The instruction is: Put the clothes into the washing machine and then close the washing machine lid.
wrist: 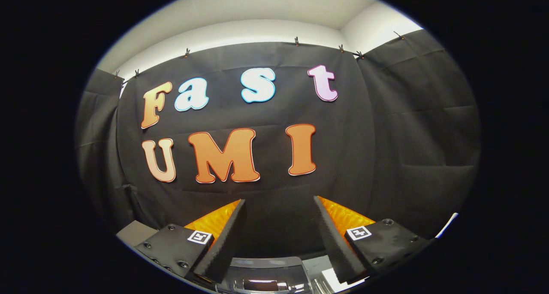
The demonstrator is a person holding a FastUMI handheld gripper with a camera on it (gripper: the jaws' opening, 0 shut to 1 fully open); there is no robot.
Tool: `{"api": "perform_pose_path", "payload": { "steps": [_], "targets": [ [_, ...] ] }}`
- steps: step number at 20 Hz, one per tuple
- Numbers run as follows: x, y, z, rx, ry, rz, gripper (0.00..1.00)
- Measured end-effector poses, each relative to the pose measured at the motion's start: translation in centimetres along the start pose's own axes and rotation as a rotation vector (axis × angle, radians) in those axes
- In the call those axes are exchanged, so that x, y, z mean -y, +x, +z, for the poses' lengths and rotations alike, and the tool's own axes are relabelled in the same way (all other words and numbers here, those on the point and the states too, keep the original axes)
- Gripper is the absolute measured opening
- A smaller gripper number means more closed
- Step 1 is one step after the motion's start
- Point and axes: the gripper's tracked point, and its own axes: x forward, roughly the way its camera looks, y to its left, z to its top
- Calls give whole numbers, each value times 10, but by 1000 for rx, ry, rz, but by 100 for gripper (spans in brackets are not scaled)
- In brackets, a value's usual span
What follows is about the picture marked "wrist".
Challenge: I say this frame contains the black backdrop cloth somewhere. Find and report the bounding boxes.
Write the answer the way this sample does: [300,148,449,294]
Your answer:
[76,28,482,258]

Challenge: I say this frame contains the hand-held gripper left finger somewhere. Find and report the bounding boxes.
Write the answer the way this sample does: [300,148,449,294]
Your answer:
[134,200,246,284]

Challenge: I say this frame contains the grey washing machine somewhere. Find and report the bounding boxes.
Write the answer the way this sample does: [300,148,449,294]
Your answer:
[214,256,314,294]

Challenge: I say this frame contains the grey board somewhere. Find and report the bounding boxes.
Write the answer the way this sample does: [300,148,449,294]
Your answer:
[117,220,159,247]

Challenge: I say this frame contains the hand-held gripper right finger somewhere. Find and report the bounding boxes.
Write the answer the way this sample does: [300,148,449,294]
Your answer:
[314,196,431,285]

